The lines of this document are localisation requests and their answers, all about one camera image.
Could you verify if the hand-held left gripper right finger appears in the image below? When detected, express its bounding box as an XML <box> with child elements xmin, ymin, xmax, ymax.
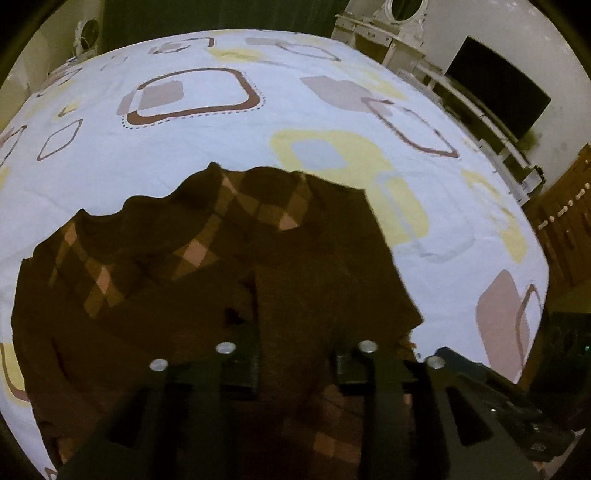
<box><xmin>335</xmin><ymin>340</ymin><xmax>543</xmax><ymax>480</ymax></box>

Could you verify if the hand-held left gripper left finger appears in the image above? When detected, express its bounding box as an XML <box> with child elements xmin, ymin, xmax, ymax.
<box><xmin>58</xmin><ymin>319</ymin><xmax>262</xmax><ymax>480</ymax></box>

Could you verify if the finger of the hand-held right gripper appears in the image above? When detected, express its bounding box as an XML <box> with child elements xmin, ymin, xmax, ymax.
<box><xmin>436</xmin><ymin>346</ymin><xmax>578</xmax><ymax>462</ymax></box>

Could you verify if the brown argyle sweater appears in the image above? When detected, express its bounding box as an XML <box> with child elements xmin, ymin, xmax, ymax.
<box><xmin>10</xmin><ymin>161</ymin><xmax>424</xmax><ymax>480</ymax></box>

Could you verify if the brown wooden cabinet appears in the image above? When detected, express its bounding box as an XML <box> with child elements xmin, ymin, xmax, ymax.
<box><xmin>525</xmin><ymin>143</ymin><xmax>591</xmax><ymax>289</ymax></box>

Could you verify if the white patterned bed sheet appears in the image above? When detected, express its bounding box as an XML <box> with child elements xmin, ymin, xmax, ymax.
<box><xmin>0</xmin><ymin>28</ymin><xmax>551</xmax><ymax>480</ymax></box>

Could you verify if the white television cabinet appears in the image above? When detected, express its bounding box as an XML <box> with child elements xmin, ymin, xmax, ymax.
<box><xmin>397</xmin><ymin>62</ymin><xmax>548</xmax><ymax>206</ymax></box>

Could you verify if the black television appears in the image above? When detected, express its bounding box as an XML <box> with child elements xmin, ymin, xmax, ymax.
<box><xmin>444</xmin><ymin>35</ymin><xmax>553</xmax><ymax>140</ymax></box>

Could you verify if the white dressing table with mirror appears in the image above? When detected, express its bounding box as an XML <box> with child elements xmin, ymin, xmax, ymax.
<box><xmin>331</xmin><ymin>0</ymin><xmax>432</xmax><ymax>65</ymax></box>

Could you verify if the dark green curtain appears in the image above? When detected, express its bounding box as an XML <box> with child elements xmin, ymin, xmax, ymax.
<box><xmin>102</xmin><ymin>0</ymin><xmax>352</xmax><ymax>40</ymax></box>

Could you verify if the white fan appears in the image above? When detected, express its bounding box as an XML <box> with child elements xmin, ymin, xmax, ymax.
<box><xmin>73</xmin><ymin>18</ymin><xmax>100</xmax><ymax>55</ymax></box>

